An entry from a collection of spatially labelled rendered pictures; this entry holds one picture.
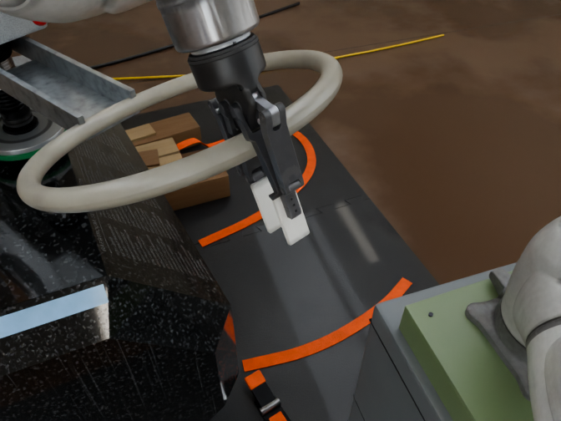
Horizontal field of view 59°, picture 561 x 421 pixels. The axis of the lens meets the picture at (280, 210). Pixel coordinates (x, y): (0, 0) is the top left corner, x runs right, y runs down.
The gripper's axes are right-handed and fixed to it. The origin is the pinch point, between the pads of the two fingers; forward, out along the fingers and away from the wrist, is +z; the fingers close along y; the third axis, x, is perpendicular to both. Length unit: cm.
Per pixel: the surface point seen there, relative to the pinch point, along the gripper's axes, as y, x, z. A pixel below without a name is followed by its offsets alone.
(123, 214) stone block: 70, 9, 18
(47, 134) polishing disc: 86, 14, -3
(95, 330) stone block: 43, 27, 26
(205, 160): -0.3, 6.3, -10.1
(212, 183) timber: 155, -41, 59
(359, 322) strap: 75, -49, 103
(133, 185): 3.1, 13.5, -10.2
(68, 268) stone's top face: 51, 25, 16
